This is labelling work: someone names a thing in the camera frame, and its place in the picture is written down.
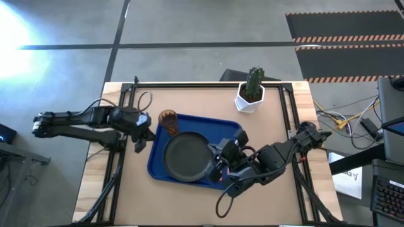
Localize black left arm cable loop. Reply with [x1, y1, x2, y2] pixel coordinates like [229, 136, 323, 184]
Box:
[138, 90, 153, 114]

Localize black round plate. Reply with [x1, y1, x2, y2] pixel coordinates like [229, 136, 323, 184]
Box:
[162, 131, 215, 183]

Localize white paper sheet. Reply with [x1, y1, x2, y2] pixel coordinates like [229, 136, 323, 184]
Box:
[328, 152, 364, 200]

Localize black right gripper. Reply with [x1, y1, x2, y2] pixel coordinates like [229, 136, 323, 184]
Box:
[205, 128, 253, 190]

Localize black metal stand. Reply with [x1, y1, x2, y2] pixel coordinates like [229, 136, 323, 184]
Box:
[0, 141, 51, 167]

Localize black keyboard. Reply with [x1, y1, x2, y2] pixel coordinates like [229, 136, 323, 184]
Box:
[369, 176, 404, 223]

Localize computer tower blue lights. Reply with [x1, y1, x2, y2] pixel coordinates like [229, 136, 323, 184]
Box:
[0, 123, 17, 145]

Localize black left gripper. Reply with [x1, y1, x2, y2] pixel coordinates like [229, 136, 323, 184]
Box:
[119, 107, 157, 154]

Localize black power adapter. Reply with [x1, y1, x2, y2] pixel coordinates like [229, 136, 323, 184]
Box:
[359, 117, 384, 142]

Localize black mat orange stripes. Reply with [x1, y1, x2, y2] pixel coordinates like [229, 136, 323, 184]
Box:
[295, 44, 404, 84]
[285, 10, 404, 44]

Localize black aluminium table frame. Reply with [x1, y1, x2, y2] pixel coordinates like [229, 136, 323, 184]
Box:
[75, 75, 345, 226]

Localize grey left arm cable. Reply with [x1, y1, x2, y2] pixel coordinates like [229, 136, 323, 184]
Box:
[71, 98, 119, 116]

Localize computer monitor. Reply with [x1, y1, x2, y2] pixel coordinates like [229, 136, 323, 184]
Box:
[381, 116, 404, 137]

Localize black desk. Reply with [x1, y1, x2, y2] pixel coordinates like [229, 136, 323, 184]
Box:
[328, 143, 404, 227]

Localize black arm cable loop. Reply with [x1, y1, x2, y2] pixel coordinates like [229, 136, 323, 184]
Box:
[215, 182, 236, 219]
[138, 90, 153, 114]

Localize white angular plant pot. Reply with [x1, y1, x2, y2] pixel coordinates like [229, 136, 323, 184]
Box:
[234, 81, 266, 114]

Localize amber translucent cup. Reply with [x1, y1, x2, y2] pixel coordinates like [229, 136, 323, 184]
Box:
[157, 108, 179, 137]

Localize green cactus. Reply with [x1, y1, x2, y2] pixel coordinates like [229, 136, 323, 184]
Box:
[245, 66, 266, 99]

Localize black right arm cable loop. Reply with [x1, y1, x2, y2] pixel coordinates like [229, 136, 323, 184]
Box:
[215, 182, 236, 219]

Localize blue plastic tray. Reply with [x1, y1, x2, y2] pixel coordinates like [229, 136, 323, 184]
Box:
[146, 113, 246, 191]

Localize yellow cable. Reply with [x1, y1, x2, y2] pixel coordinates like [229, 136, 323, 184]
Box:
[314, 100, 380, 131]

